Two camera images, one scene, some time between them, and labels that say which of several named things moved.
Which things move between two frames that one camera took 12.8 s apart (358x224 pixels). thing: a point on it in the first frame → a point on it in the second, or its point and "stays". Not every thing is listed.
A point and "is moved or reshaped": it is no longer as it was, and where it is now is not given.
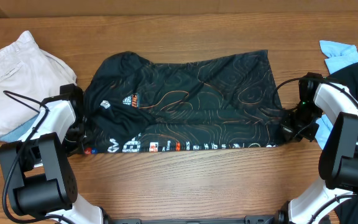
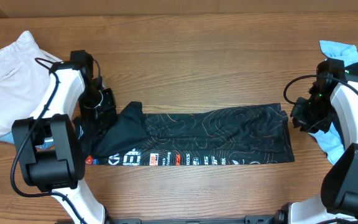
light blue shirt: (337, 56) stays
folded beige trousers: (15, 79) stays
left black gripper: (73, 150) → (109, 107)
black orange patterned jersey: (133, 104) is moved or reshaped
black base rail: (279, 218) stays
